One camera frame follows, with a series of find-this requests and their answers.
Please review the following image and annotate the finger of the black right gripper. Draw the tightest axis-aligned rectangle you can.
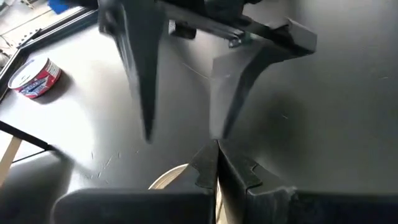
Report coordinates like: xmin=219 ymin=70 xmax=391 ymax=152
xmin=98 ymin=0 xmax=171 ymax=143
xmin=210 ymin=46 xmax=287 ymax=140

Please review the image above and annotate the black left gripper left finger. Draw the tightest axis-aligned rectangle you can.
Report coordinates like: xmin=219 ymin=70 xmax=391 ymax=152
xmin=166 ymin=139 xmax=219 ymax=191

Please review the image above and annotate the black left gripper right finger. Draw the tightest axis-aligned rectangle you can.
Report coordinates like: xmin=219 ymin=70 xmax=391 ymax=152
xmin=218 ymin=139 xmax=298 ymax=224

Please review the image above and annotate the blue label seafood can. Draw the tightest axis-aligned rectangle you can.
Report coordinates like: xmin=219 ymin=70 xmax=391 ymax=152
xmin=148 ymin=163 xmax=223 ymax=224

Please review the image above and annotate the red label can silver lid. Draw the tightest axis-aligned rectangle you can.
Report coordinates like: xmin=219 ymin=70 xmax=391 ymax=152
xmin=7 ymin=55 xmax=62 ymax=100

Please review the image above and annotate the wooden shelf with black legs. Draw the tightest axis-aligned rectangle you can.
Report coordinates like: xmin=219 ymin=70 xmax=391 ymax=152
xmin=0 ymin=120 xmax=55 ymax=187

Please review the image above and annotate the black table mat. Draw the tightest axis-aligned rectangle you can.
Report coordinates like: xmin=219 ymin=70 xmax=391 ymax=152
xmin=0 ymin=0 xmax=398 ymax=224

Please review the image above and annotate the blue plastic bin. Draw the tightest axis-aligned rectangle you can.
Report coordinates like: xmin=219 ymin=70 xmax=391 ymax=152
xmin=48 ymin=0 xmax=72 ymax=15

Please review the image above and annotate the black aluminium rig frame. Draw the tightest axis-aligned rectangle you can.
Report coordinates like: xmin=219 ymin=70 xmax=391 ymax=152
xmin=0 ymin=7 xmax=99 ymax=100

